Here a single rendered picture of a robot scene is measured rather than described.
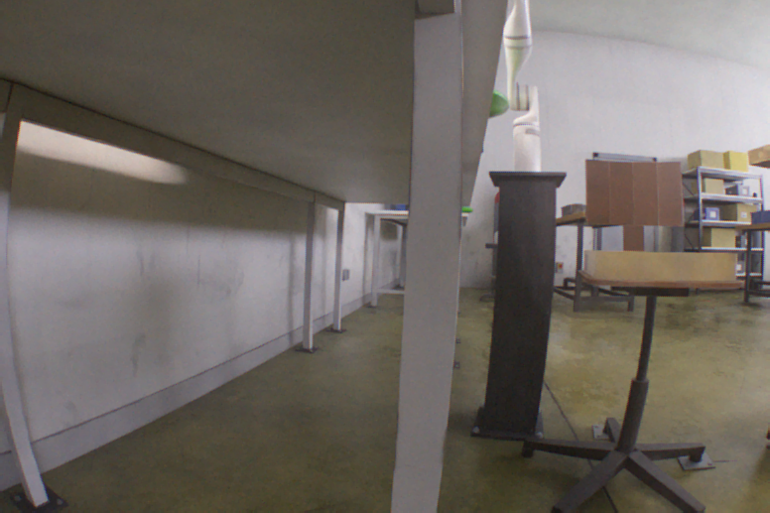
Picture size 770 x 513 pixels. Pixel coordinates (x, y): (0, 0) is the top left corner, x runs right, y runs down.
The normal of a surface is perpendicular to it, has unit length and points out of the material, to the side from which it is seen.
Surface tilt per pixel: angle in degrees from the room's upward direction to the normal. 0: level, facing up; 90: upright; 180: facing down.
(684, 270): 90
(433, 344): 90
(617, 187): 90
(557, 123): 90
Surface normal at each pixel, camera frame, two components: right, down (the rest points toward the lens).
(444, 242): -0.20, -0.06
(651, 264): -0.41, -0.06
